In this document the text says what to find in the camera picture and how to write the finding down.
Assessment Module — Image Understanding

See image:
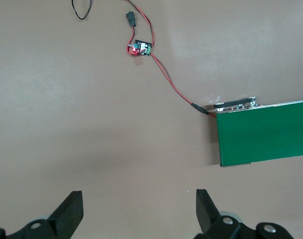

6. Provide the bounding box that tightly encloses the red black conveyor power wire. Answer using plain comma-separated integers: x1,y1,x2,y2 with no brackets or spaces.
150,52,217,120

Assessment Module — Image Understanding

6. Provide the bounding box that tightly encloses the black looped power cable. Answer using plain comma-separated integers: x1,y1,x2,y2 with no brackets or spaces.
71,0,94,20

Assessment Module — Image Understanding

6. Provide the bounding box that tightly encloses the green conveyor belt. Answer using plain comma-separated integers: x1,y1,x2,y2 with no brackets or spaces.
213,96,303,168

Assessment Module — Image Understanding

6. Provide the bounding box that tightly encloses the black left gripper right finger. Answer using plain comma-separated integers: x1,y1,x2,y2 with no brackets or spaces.
195,189,294,239

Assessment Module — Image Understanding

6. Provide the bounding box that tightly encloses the small motor controller board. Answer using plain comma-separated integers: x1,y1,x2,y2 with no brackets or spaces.
127,39,153,58

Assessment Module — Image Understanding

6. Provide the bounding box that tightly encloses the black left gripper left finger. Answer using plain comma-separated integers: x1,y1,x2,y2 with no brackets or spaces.
0,191,84,239

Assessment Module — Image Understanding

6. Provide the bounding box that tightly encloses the red black wire with plug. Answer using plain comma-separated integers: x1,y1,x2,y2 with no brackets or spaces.
125,0,156,54

